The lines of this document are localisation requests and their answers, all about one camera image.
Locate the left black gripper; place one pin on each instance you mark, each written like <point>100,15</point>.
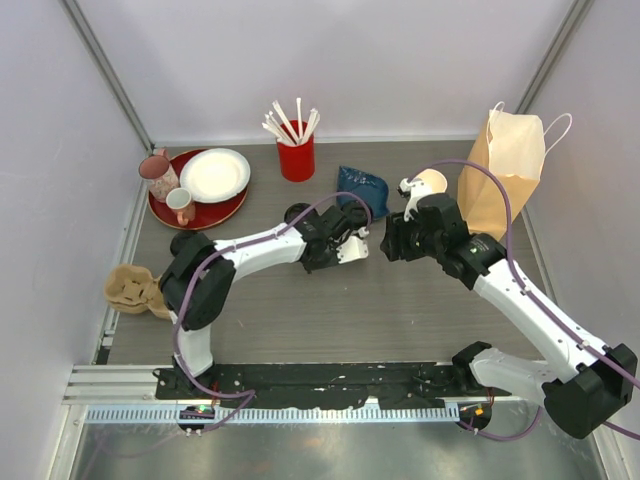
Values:
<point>309,265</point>

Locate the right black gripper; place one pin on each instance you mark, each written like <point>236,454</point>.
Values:
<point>396,236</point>

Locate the stack of paper cups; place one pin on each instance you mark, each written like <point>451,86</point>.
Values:
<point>429,182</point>

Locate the brown paper bag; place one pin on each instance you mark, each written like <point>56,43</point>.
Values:
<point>506,162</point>

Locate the stack of black lids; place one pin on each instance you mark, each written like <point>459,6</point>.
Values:
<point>179,241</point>

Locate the beige pulp cup carrier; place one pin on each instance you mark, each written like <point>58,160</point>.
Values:
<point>134,290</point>

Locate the black lid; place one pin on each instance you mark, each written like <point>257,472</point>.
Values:
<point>294,210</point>

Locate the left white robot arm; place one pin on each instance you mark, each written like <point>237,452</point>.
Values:
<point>196,285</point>

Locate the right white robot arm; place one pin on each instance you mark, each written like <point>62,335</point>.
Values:
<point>581,381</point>

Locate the blue leaf-shaped dish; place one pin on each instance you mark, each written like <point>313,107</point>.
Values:
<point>373,190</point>

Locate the red cylindrical straw holder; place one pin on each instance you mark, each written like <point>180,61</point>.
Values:
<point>297,163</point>

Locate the red round plate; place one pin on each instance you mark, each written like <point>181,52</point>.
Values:
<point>207,215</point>

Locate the bundle of wrapped straws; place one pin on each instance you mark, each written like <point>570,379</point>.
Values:
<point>291,131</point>

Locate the white paper plate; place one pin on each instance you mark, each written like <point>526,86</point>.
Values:
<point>215,175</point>

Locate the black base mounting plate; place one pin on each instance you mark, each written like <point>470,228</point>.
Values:
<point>334,386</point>

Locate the pink floral pitcher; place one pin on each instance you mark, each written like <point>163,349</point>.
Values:
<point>159,174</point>

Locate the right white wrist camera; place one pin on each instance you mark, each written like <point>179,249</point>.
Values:
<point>413,191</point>

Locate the small pink-handled mug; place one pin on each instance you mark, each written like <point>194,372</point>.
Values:
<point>181,203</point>

